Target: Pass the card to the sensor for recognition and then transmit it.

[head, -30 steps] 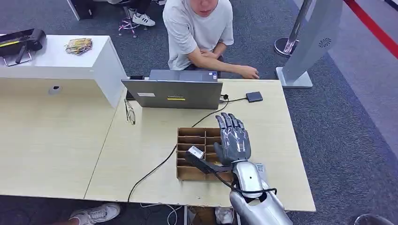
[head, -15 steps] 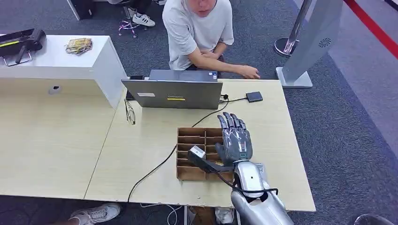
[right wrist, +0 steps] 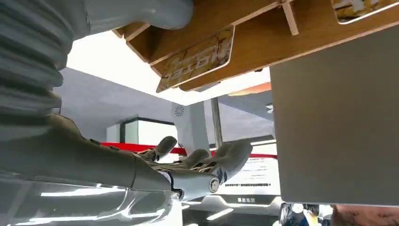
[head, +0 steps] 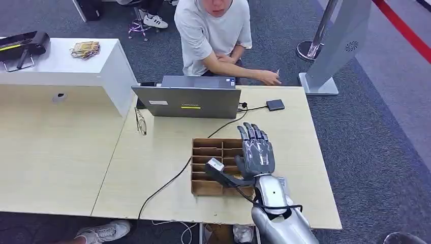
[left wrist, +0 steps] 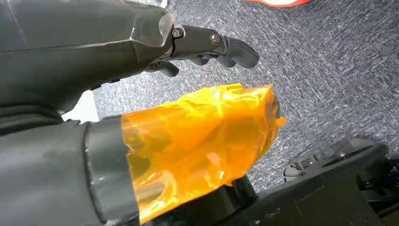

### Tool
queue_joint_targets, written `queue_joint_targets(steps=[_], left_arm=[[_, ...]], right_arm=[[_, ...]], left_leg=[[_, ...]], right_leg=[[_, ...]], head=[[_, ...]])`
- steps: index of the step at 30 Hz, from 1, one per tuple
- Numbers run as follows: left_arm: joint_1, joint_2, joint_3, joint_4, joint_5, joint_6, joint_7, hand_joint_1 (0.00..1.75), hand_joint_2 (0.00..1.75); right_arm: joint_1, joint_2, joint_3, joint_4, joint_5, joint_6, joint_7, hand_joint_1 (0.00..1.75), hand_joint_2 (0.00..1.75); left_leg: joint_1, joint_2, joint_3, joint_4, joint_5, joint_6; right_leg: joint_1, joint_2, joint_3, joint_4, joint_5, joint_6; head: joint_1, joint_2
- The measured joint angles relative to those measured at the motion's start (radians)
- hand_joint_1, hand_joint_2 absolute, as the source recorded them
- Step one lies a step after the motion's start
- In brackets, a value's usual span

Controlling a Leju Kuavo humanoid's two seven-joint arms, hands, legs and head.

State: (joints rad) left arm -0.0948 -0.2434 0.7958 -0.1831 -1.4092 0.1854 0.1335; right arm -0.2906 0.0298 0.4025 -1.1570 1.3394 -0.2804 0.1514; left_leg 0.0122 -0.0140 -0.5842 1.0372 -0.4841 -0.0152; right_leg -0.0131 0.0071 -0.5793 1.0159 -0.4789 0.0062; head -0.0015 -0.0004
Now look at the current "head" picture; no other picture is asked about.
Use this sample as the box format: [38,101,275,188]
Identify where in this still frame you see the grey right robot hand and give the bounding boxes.
[234,122,276,181]

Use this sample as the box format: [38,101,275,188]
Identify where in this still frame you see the person's right hand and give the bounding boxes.
[259,70,282,86]

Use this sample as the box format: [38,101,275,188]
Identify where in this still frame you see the person's left hand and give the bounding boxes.
[217,53,238,65]

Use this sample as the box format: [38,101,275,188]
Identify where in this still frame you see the small black hub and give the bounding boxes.
[237,99,286,112]

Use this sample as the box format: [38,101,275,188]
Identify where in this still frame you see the person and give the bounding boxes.
[174,0,282,86]
[64,220,131,244]
[116,0,179,29]

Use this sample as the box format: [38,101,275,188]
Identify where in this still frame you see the white paper label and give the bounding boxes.
[276,176,291,198]

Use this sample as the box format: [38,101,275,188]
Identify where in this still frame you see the wooden card sorting box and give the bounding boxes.
[191,137,256,198]

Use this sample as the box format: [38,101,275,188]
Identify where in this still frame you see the grey laptop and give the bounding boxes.
[131,75,242,119]

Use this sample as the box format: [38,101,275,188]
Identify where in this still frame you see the silver kiosk stand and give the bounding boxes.
[298,0,373,96]

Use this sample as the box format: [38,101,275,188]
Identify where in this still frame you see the chrome stool base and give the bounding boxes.
[128,8,150,42]

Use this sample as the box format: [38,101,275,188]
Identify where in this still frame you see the stack of picture cards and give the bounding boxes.
[70,41,101,60]

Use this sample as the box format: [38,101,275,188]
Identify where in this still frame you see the red barrier belt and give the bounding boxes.
[372,0,431,65]

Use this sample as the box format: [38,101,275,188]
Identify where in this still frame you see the black case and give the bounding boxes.
[75,0,105,21]

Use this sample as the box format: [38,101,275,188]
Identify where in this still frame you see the white cabinet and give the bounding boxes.
[0,38,139,118]

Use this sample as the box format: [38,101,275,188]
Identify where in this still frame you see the dark round base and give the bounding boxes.
[384,231,428,244]

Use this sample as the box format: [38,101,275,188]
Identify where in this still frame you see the black desktop device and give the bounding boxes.
[0,30,50,73]

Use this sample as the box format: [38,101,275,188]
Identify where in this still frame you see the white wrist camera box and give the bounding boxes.
[203,157,257,188]

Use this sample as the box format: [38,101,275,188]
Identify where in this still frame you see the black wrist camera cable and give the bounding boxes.
[235,183,303,216]

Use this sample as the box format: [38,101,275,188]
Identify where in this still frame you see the chrome stanchion post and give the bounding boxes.
[296,0,339,63]

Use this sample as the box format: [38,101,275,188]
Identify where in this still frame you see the black laptop power cable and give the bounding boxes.
[137,102,249,220]

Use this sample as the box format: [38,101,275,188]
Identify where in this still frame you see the white cables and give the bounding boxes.
[151,220,200,244]

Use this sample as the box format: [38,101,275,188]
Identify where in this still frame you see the metal frame eyeglasses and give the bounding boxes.
[134,106,148,136]

